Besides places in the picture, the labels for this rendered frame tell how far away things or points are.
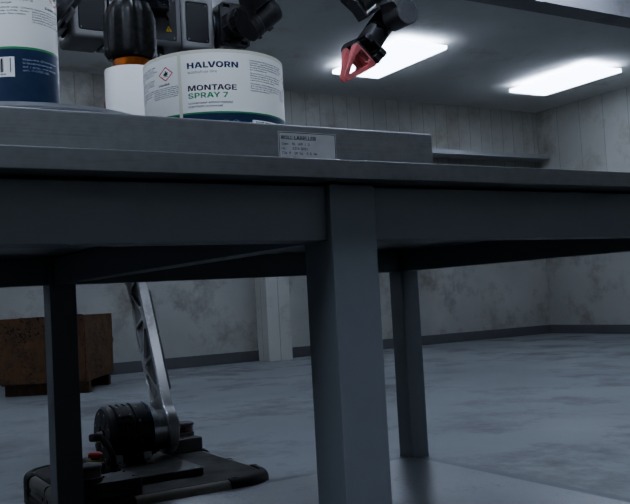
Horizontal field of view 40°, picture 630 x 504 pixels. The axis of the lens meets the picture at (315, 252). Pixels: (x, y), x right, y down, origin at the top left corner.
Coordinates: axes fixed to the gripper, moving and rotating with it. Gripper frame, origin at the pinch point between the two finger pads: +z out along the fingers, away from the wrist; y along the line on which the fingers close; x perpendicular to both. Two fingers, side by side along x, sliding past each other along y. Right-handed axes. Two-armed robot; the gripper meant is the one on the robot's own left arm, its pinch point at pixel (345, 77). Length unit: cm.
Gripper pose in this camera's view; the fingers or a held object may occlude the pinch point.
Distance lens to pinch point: 195.7
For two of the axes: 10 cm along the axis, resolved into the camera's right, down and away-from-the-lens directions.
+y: 5.3, -0.6, -8.5
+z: -5.0, 7.9, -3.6
